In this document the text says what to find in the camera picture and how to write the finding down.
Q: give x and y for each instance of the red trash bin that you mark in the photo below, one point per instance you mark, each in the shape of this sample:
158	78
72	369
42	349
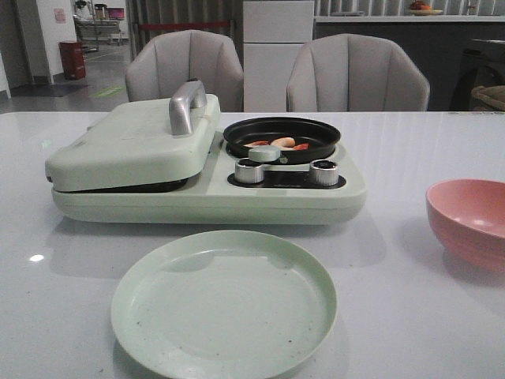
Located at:
72	57

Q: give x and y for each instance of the left silver control knob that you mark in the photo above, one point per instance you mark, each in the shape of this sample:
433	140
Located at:
247	171

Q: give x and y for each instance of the left grey upholstered chair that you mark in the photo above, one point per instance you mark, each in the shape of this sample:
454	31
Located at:
171	59

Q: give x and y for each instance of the pink plastic bowl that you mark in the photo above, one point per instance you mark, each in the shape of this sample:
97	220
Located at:
467	217

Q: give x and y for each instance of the right grey upholstered chair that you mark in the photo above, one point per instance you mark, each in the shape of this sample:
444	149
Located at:
349	72

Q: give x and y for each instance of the black round frying pan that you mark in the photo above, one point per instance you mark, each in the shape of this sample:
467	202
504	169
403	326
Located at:
320	137

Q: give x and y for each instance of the red barrier belt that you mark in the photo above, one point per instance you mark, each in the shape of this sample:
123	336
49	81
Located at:
185	26

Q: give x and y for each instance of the right silver control knob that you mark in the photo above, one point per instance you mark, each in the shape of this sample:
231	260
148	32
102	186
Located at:
323	172

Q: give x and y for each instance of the mint green breakfast maker base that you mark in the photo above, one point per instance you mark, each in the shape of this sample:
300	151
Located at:
287	195

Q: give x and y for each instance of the white refrigerator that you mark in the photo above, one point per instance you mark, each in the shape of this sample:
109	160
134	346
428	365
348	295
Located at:
273	34

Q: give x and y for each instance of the background metal cart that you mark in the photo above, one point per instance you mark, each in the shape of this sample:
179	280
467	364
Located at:
98	22

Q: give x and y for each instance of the silver control knob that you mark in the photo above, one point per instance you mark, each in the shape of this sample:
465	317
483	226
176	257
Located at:
247	171
323	172

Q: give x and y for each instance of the grey kitchen counter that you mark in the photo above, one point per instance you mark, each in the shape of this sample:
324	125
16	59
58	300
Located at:
435	43

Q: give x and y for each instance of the mint green breakfast maker lid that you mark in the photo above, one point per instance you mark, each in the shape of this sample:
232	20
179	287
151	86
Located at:
142	143

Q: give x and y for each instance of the grey upholstered chair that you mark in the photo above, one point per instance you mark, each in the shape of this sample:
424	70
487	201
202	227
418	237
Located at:
171	59
349	72

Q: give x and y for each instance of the fruit plate on counter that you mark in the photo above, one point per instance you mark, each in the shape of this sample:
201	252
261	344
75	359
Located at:
422	8

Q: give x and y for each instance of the mint green round plate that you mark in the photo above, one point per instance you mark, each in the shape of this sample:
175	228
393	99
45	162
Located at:
224	304

